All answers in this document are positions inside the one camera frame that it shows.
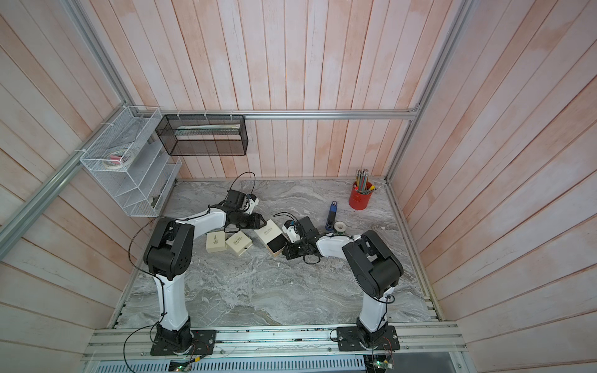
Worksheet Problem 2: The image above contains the white wire mesh shelf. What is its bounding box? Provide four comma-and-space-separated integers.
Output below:
80, 106, 182, 218

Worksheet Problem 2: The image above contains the black wire mesh basket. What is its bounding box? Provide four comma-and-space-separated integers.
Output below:
155, 114, 249, 156

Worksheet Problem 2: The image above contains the cream large gift box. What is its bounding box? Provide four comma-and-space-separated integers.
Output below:
205, 231, 226, 253

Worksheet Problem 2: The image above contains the cream small gift box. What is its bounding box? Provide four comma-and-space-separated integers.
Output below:
254, 219, 288, 256

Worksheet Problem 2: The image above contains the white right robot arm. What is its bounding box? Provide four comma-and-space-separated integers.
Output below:
282, 217, 404, 336

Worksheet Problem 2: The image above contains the red pencil cup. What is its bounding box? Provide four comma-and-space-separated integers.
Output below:
348, 182, 376, 211

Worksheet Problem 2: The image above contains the cream drawer jewelry box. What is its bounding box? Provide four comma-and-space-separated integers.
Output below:
225, 231, 253, 256

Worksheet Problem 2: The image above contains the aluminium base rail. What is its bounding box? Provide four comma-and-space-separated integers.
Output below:
82, 322, 468, 361

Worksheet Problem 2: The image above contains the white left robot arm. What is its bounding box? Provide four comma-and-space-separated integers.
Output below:
143, 189, 265, 354

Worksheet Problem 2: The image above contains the tape roll on shelf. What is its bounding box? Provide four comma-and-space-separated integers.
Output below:
101, 149, 135, 170

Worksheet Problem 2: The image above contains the coloured pencils bundle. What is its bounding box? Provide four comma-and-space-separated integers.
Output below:
355, 169, 376, 194

